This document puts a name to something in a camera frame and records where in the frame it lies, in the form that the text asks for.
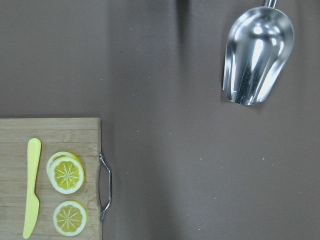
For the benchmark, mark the bamboo cutting board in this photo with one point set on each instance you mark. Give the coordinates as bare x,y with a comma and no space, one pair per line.
80,136

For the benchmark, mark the metal scoop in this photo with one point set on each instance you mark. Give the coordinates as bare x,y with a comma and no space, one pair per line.
258,46

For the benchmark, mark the front lemon slice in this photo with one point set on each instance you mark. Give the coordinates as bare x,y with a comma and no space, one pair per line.
69,218

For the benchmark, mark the yellow plastic knife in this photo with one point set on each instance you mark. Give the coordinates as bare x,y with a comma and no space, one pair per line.
32,202

